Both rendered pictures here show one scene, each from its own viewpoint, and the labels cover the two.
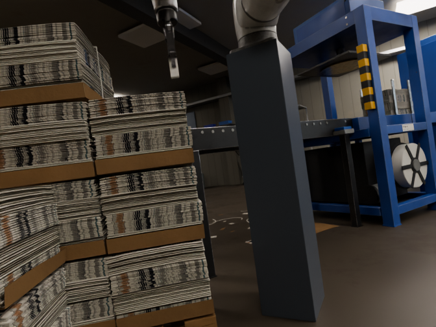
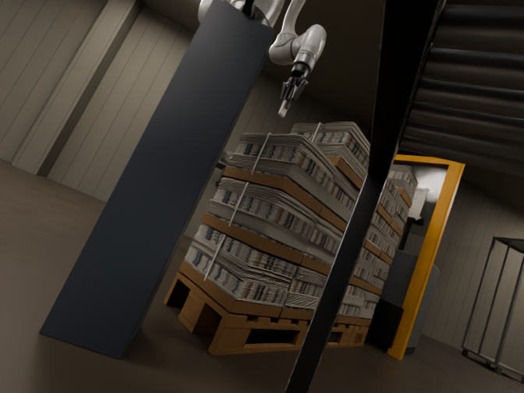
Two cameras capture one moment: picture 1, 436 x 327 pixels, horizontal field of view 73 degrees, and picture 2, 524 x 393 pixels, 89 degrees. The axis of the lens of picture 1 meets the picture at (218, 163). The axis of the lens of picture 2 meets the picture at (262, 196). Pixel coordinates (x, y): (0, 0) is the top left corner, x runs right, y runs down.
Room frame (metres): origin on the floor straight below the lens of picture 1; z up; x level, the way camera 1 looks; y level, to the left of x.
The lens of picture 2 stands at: (1.98, -0.49, 0.42)
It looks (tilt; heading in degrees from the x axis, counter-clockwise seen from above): 8 degrees up; 143
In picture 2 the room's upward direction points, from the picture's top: 24 degrees clockwise
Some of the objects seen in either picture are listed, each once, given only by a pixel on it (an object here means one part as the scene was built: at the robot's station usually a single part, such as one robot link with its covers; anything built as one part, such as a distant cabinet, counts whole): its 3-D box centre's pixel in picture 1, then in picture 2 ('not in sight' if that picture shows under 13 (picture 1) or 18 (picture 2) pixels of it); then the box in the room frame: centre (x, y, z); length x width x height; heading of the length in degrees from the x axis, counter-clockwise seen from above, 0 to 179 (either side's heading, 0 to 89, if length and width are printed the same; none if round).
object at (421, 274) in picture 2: not in sight; (432, 241); (1.17, 1.86, 0.92); 0.09 x 0.09 x 1.85; 8
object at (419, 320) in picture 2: not in sight; (382, 292); (0.79, 2.18, 0.40); 0.70 x 0.55 x 0.80; 8
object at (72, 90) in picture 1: (46, 101); not in sight; (0.92, 0.50, 0.86); 0.29 x 0.16 x 0.04; 95
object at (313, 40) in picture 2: not in sight; (310, 44); (1.07, 0.11, 1.30); 0.13 x 0.11 x 0.16; 9
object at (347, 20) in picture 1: (339, 43); not in sight; (2.62, -1.21, 1.50); 0.94 x 0.68 x 0.10; 29
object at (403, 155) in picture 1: (357, 169); not in sight; (2.62, -1.21, 0.38); 0.94 x 0.69 x 0.63; 29
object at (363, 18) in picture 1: (376, 116); not in sight; (2.09, -1.15, 0.77); 0.09 x 0.09 x 1.55; 29
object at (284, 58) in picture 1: (276, 179); (175, 170); (1.17, -0.22, 0.50); 0.20 x 0.20 x 1.00; 62
